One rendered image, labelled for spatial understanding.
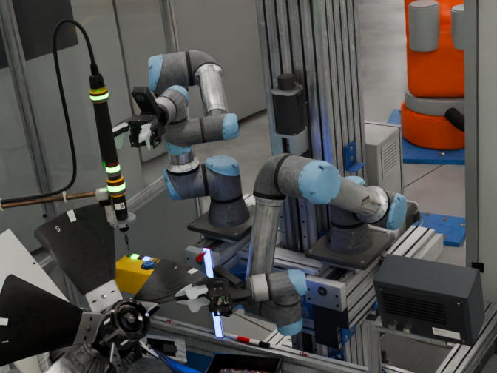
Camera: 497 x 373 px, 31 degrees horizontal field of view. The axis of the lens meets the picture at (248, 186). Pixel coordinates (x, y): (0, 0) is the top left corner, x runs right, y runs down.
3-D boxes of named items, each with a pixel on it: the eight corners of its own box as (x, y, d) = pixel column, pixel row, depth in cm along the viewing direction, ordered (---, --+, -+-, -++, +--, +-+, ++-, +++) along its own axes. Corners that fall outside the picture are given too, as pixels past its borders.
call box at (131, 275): (115, 293, 294) (109, 266, 290) (133, 278, 302) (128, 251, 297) (154, 302, 286) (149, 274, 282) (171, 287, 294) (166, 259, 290)
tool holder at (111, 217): (101, 231, 228) (94, 197, 224) (103, 218, 235) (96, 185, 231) (135, 226, 229) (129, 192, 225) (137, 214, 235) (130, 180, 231)
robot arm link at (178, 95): (193, 110, 261) (189, 83, 257) (178, 124, 252) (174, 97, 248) (169, 109, 264) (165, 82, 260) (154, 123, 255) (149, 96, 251)
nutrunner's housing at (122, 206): (117, 234, 231) (84, 66, 212) (117, 227, 235) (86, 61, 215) (132, 232, 231) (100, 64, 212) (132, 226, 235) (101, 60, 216)
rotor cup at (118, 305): (75, 340, 233) (99, 322, 224) (97, 301, 243) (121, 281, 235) (119, 371, 236) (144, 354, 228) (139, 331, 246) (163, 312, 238)
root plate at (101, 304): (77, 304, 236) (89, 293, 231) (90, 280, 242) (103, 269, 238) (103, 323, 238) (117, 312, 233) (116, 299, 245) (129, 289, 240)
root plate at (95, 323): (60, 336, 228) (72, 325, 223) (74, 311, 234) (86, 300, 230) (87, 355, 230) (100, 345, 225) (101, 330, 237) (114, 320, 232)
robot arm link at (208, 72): (224, 70, 301) (240, 149, 261) (191, 75, 300) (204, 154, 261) (220, 40, 294) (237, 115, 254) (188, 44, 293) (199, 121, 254)
